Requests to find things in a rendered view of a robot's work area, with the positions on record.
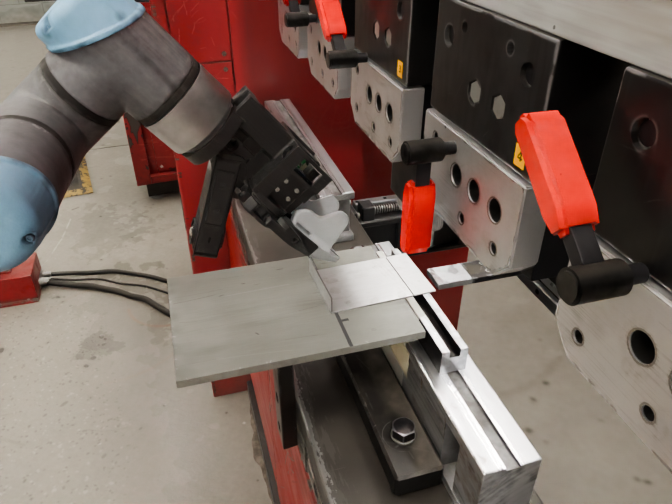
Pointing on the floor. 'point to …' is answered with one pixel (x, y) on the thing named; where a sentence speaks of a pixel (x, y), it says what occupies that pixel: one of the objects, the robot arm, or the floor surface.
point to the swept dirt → (258, 452)
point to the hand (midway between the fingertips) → (325, 256)
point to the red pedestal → (21, 283)
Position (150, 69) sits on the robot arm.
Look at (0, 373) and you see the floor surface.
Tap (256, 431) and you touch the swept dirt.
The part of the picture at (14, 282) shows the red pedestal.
